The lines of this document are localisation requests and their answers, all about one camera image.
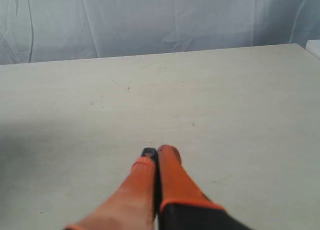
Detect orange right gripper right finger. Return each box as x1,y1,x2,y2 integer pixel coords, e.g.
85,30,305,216
157,145,250,229

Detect white box at table edge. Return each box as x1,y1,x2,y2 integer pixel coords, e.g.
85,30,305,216
305,40,320,60

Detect white backdrop cloth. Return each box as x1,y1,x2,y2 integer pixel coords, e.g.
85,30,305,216
0,0,320,64

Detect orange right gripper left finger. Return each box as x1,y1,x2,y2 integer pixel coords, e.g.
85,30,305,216
65,148,157,229

